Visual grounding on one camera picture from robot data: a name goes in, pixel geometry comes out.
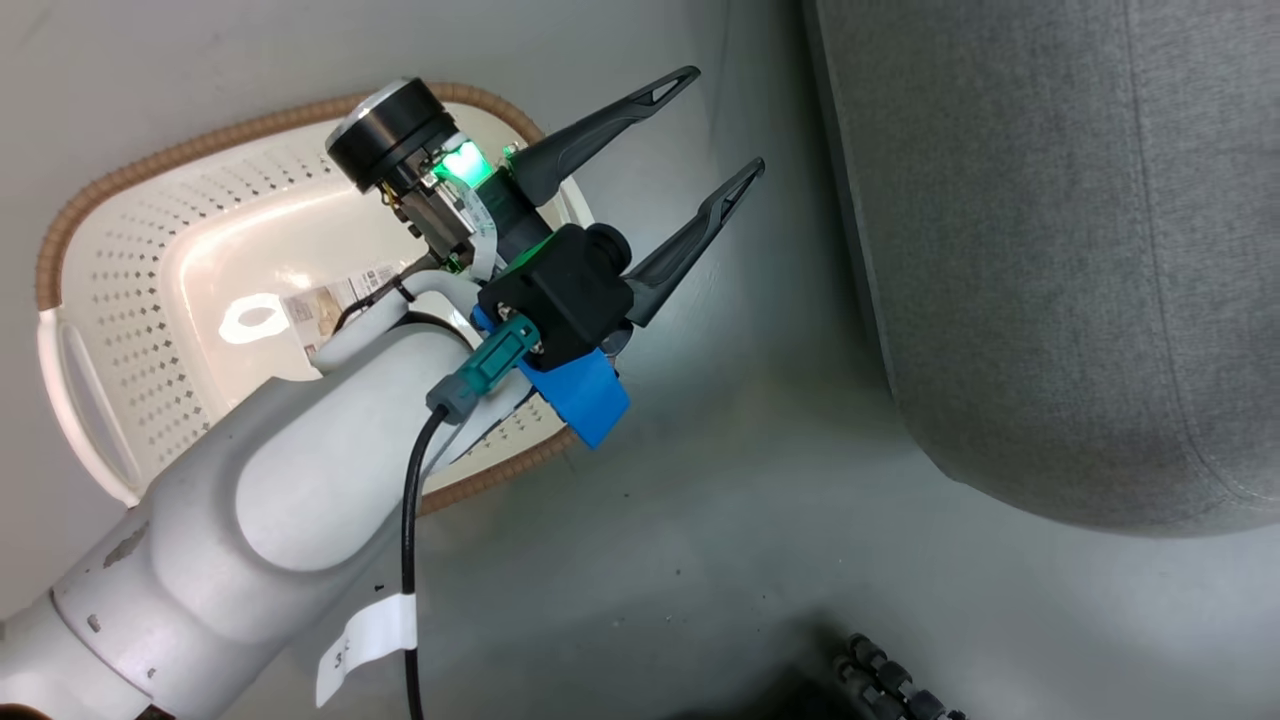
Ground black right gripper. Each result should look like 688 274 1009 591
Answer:
326 66 702 283

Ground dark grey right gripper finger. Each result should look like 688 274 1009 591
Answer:
622 157 767 329

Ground grey fabric sofa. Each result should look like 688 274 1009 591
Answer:
800 0 1280 538

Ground paper sticker in basket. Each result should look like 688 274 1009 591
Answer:
283 262 403 358

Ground white perforated laundry basket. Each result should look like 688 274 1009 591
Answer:
35 82 601 517

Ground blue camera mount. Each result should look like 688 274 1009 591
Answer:
470 305 632 450

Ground teal cable connector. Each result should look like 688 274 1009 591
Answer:
427 312 542 424

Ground black camera cable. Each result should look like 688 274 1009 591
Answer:
400 405 451 720

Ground black corrugated hose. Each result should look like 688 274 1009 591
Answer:
830 632 968 720

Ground white cable label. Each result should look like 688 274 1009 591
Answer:
315 592 420 709

